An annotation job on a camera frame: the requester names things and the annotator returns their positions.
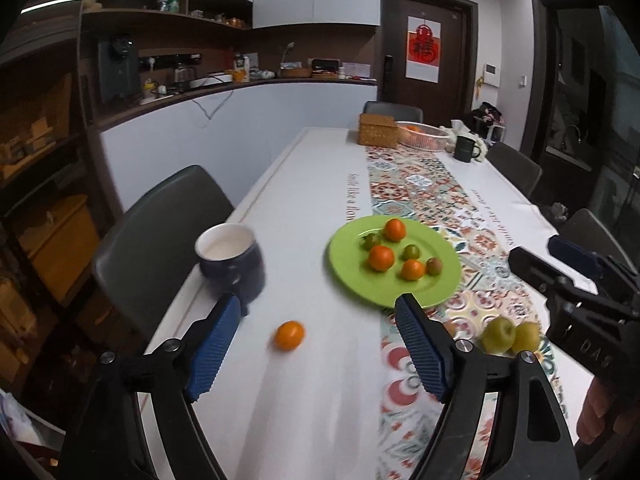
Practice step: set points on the glass kettle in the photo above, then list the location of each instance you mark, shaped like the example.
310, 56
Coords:
180, 75

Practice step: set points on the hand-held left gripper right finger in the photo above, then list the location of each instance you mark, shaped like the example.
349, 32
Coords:
420, 350

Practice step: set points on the brown kiwi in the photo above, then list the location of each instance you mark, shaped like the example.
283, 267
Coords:
434, 266

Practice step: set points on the white wall intercom panel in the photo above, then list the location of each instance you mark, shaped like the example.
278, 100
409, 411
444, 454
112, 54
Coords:
490, 73

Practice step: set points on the green plate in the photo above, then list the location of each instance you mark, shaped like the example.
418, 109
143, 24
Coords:
350, 270

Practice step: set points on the wicker basket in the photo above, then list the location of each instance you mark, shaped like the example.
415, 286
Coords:
378, 131

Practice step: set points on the black countertop appliance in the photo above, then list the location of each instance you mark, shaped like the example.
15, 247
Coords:
117, 70

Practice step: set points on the white desk lamp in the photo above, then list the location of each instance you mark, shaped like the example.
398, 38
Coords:
287, 55

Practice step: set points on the yellow juice carton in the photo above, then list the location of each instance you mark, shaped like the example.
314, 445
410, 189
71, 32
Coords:
241, 69

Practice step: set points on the wicker tray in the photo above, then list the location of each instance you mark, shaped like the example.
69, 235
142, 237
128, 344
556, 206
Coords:
295, 72

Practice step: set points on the glass sliding door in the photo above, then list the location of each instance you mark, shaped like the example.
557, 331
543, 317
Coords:
610, 110

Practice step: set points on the person's right hand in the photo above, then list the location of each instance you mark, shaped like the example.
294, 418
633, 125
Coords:
597, 410

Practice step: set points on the green apple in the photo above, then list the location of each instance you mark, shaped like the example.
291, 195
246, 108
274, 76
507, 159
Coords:
498, 335

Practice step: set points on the white counter cabinet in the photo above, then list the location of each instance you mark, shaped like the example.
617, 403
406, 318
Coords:
275, 110

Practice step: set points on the red and white wall poster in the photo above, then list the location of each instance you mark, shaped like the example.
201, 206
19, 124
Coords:
424, 47

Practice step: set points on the yellow-green pear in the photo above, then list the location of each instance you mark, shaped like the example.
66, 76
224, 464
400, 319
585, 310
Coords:
526, 336

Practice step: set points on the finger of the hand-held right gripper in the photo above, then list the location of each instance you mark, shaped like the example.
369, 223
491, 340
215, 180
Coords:
532, 270
572, 255

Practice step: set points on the navy blue mug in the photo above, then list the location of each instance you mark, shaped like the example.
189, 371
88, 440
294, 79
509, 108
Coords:
230, 270

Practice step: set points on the black mug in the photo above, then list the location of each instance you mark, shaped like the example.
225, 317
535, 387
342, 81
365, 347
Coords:
465, 149

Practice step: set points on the dark brown door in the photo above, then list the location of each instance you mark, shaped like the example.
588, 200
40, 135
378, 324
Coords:
395, 25

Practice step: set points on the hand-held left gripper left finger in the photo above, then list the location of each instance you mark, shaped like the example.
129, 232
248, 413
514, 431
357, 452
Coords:
215, 350

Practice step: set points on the orange mandarin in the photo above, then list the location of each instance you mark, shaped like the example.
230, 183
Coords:
413, 270
381, 258
289, 335
413, 129
394, 230

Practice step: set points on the dark grey chair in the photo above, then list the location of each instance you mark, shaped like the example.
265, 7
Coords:
392, 110
595, 232
515, 167
155, 240

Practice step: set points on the dark bag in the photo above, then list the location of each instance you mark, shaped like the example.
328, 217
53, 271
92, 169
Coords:
482, 115

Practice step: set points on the green mandarin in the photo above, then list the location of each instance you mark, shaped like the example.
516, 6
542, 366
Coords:
371, 240
411, 251

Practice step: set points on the wooden storage cabinet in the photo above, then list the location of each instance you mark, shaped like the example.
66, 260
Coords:
45, 185

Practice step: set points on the black box appliance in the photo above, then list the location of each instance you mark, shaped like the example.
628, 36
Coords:
325, 66

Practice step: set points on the white tissue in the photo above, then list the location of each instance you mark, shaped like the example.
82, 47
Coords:
457, 126

